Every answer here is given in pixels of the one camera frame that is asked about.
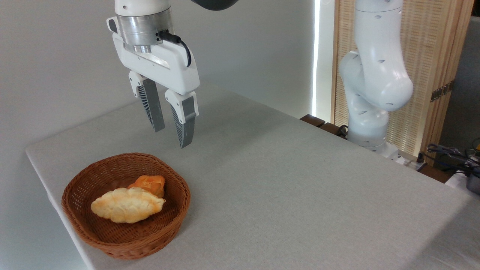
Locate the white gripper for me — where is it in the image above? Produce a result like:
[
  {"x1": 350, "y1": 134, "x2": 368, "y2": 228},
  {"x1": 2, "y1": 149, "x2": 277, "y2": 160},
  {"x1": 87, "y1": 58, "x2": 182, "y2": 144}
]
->
[{"x1": 107, "y1": 16, "x2": 200, "y2": 149}]

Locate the pale long croissant bread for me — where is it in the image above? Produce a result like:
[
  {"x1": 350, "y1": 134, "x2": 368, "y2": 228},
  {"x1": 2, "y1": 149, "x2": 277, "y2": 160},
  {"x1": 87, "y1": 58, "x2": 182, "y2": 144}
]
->
[{"x1": 90, "y1": 187, "x2": 166, "y2": 224}]

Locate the small orange bread roll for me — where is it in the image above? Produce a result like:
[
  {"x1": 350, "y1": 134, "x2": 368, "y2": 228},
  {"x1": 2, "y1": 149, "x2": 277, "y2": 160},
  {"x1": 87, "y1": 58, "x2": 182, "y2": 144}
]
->
[{"x1": 127, "y1": 175, "x2": 166, "y2": 198}]

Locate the brown woven wicker basket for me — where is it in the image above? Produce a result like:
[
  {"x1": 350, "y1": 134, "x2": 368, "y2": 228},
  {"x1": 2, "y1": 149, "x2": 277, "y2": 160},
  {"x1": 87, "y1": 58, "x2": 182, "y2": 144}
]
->
[{"x1": 61, "y1": 152, "x2": 191, "y2": 260}]

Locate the grey tablecloth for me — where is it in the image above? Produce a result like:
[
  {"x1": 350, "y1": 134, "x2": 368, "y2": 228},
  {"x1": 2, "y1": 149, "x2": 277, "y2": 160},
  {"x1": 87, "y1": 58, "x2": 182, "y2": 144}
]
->
[{"x1": 25, "y1": 84, "x2": 480, "y2": 270}]

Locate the wooden slatted folding screen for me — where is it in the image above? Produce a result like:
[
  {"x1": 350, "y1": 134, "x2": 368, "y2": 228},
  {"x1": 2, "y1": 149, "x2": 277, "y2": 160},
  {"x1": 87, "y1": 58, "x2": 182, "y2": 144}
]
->
[{"x1": 332, "y1": 0, "x2": 475, "y2": 165}]

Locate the dark metal screen hinge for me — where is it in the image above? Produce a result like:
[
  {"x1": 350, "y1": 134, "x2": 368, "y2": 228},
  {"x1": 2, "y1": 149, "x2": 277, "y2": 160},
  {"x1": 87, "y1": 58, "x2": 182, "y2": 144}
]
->
[{"x1": 430, "y1": 80, "x2": 455, "y2": 102}]

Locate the grey metal box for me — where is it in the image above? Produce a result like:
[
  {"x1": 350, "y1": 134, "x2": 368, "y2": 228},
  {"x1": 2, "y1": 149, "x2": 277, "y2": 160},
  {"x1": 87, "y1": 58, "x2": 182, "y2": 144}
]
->
[{"x1": 467, "y1": 167, "x2": 480, "y2": 195}]

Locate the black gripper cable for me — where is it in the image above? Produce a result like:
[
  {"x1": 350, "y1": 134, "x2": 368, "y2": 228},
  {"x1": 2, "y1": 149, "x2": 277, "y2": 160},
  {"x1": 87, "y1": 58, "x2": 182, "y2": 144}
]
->
[{"x1": 157, "y1": 30, "x2": 192, "y2": 68}]

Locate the black cable bundle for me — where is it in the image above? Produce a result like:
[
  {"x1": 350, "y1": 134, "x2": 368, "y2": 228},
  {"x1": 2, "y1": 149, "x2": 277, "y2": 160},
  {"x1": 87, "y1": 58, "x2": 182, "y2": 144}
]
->
[{"x1": 427, "y1": 144, "x2": 480, "y2": 170}]

